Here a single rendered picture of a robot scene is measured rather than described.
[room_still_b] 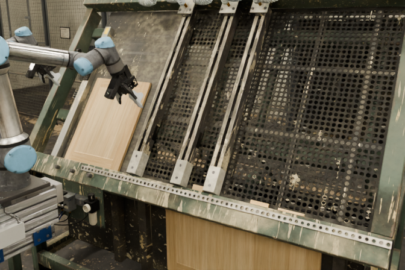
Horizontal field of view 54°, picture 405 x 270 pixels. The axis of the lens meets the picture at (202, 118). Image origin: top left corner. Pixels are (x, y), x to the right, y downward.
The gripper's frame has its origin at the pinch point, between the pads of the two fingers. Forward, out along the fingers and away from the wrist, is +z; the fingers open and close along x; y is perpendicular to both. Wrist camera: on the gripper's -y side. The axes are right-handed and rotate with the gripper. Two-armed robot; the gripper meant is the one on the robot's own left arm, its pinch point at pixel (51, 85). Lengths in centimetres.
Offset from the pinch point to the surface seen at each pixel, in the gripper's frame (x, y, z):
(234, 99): -98, 36, 22
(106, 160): -31, -9, 43
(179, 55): -53, 54, 10
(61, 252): 42, -45, 130
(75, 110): 9.2, 9.0, 27.2
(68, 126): 8.2, -1.1, 32.3
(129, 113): -32.1, 18.2, 29.6
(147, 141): -57, 4, 34
